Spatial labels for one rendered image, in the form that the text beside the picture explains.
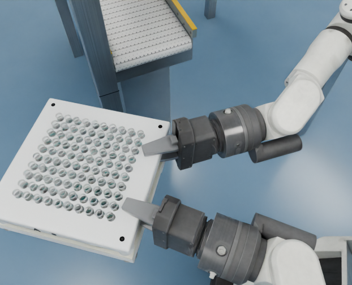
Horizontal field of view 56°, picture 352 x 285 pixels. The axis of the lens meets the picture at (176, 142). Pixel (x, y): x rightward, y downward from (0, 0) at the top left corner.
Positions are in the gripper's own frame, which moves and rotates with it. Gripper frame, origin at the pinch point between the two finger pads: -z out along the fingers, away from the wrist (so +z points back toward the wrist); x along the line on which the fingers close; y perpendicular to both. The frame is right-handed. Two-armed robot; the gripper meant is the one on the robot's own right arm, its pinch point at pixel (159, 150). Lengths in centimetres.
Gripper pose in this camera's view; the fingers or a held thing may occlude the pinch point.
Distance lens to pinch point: 59.7
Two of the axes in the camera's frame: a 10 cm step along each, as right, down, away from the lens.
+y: -3.1, -8.1, 5.0
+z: 9.5, -2.5, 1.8
